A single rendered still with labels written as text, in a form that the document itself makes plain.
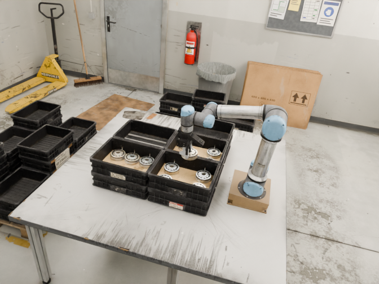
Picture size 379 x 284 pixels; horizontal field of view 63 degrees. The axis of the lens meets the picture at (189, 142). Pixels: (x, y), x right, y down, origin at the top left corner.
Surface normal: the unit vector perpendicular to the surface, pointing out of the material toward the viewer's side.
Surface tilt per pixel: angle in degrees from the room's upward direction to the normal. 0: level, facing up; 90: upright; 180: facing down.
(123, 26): 90
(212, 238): 0
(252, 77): 81
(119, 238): 0
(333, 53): 90
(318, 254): 0
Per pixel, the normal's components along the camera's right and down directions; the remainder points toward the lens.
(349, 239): 0.09, -0.84
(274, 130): -0.31, 0.40
